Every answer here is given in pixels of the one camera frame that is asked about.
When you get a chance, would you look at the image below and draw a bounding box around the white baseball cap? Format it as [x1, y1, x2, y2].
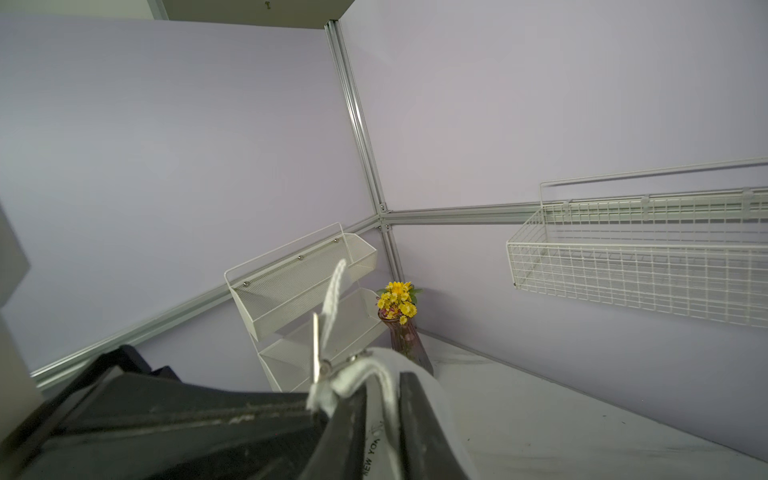
[306, 261, 478, 479]

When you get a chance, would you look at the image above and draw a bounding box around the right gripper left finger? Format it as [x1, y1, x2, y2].
[299, 386, 367, 480]

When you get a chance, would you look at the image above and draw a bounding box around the purple glass vase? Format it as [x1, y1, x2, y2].
[378, 312, 434, 375]

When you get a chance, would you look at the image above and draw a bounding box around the white wire wall basket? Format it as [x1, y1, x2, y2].
[506, 158, 767, 328]

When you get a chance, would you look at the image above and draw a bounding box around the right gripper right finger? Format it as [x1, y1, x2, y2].
[399, 372, 469, 480]

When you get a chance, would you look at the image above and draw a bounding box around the white two-tier mesh shelf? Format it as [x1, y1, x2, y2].
[224, 224, 386, 393]

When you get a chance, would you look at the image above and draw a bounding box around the yellow flower bouquet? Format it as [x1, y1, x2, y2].
[376, 282, 422, 325]

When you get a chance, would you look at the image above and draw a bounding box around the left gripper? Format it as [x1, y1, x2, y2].
[1, 347, 327, 479]

